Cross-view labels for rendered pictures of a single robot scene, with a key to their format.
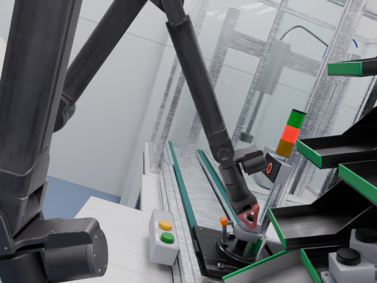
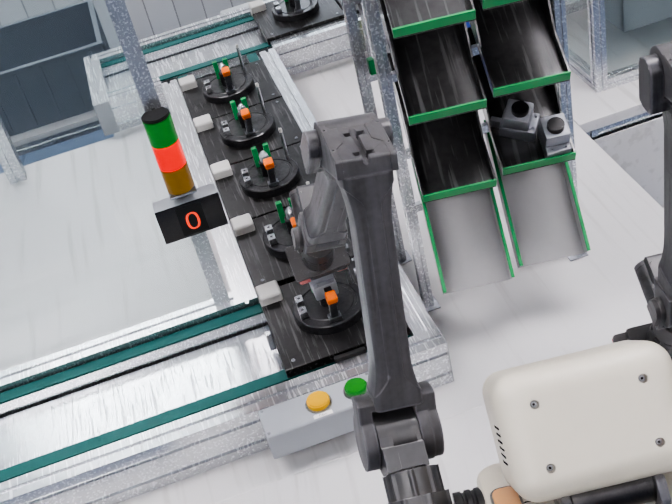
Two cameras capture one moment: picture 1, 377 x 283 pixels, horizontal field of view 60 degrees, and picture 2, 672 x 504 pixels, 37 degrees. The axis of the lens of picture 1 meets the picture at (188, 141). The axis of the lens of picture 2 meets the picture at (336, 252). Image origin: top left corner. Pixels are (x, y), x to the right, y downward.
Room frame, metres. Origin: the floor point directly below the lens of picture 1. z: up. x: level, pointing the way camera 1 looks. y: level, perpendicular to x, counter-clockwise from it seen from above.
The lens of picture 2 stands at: (0.72, 1.23, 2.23)
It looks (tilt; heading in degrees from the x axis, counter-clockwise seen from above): 37 degrees down; 275
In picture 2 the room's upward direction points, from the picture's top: 14 degrees counter-clockwise
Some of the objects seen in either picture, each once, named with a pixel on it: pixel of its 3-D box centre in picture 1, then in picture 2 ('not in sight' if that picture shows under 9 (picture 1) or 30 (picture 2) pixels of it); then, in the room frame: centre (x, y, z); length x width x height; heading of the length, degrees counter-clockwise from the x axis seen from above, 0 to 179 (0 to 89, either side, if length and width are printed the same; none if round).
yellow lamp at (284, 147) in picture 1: (285, 147); (177, 176); (1.09, -0.32, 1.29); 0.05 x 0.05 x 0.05
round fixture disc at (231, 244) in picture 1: (238, 250); (328, 305); (0.88, -0.24, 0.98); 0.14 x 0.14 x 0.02
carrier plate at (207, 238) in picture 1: (236, 256); (330, 313); (0.88, -0.24, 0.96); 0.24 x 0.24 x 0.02; 12
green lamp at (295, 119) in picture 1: (296, 119); (160, 129); (1.09, -0.32, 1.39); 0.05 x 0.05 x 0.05
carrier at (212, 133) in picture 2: not in sight; (244, 117); (1.04, -0.97, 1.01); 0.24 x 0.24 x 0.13; 12
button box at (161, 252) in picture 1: (162, 234); (322, 414); (0.92, -0.01, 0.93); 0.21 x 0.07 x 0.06; 12
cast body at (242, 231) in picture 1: (251, 227); (318, 270); (0.88, -0.25, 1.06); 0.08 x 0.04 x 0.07; 103
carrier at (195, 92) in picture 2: not in sight; (225, 76); (1.09, -1.21, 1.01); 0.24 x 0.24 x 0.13; 12
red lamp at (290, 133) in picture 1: (290, 133); (168, 153); (1.09, -0.32, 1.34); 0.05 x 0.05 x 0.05
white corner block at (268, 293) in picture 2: not in sight; (270, 296); (0.99, -0.32, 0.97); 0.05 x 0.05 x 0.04; 12
